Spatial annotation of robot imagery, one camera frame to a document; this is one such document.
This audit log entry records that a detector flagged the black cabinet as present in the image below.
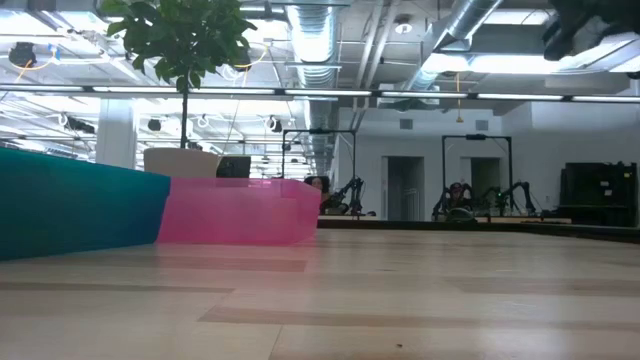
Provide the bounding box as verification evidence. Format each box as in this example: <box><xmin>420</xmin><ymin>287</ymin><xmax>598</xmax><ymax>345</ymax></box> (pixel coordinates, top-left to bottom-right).
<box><xmin>558</xmin><ymin>161</ymin><xmax>639</xmax><ymax>227</ymax></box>

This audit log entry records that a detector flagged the long light strip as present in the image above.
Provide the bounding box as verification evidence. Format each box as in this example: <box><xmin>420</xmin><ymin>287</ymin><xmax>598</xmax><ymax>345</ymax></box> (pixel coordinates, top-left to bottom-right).
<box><xmin>0</xmin><ymin>83</ymin><xmax>640</xmax><ymax>104</ymax></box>

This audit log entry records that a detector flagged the black background station frame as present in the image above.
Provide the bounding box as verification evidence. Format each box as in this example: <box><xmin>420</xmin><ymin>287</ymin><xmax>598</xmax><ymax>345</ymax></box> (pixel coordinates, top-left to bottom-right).
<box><xmin>440</xmin><ymin>133</ymin><xmax>514</xmax><ymax>221</ymax></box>

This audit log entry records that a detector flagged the black aluminium table frame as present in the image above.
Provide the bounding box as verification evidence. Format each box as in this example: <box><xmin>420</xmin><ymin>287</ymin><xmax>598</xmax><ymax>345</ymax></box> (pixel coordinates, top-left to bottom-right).
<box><xmin>317</xmin><ymin>218</ymin><xmax>640</xmax><ymax>245</ymax></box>

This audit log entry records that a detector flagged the green leafy plant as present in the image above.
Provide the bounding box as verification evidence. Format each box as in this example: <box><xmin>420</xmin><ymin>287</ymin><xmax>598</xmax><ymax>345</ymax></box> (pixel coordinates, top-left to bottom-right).
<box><xmin>99</xmin><ymin>0</ymin><xmax>259</xmax><ymax>150</ymax></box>

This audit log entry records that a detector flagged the white building column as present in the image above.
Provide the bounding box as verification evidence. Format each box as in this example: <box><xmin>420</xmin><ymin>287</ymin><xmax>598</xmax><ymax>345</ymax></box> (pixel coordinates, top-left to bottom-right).
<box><xmin>95</xmin><ymin>98</ymin><xmax>139</xmax><ymax>169</ymax></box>

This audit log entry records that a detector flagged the translucent red plastic bin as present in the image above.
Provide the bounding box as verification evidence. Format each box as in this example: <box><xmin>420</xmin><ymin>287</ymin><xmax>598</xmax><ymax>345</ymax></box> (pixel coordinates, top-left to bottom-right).
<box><xmin>155</xmin><ymin>177</ymin><xmax>322</xmax><ymax>247</ymax></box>

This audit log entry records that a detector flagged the black background monitor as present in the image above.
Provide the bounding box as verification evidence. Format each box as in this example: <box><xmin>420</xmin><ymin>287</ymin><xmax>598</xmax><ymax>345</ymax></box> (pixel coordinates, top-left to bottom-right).
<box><xmin>215</xmin><ymin>155</ymin><xmax>252</xmax><ymax>179</ymax></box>

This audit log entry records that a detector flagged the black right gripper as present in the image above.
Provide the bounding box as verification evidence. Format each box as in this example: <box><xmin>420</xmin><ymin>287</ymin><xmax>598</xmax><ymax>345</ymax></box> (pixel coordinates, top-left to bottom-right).
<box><xmin>542</xmin><ymin>0</ymin><xmax>640</xmax><ymax>62</ymax></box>

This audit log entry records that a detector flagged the person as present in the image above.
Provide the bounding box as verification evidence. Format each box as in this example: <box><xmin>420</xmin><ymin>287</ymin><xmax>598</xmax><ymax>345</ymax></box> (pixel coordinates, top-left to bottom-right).
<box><xmin>303</xmin><ymin>174</ymin><xmax>332</xmax><ymax>215</ymax></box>

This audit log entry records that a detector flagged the blue plastic bin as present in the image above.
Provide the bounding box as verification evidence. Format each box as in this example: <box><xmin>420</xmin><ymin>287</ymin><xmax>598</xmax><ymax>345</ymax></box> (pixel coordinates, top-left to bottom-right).
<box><xmin>0</xmin><ymin>146</ymin><xmax>172</xmax><ymax>262</ymax></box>

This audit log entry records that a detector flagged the white plant pot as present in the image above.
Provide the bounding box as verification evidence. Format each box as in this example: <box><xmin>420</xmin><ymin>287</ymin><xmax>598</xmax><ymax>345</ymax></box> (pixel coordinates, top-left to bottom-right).
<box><xmin>143</xmin><ymin>147</ymin><xmax>221</xmax><ymax>180</ymax></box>

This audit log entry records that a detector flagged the silver ventilation duct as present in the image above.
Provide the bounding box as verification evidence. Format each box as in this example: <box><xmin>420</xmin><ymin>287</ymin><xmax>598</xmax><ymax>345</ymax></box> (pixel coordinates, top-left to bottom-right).
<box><xmin>399</xmin><ymin>0</ymin><xmax>505</xmax><ymax>96</ymax></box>
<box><xmin>284</xmin><ymin>0</ymin><xmax>342</xmax><ymax>176</ymax></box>

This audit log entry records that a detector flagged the grey doorway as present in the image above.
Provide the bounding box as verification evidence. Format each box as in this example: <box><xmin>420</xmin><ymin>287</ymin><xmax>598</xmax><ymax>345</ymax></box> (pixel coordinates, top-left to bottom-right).
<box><xmin>459</xmin><ymin>156</ymin><xmax>502</xmax><ymax>211</ymax></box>
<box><xmin>382</xmin><ymin>155</ymin><xmax>426</xmax><ymax>222</ymax></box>

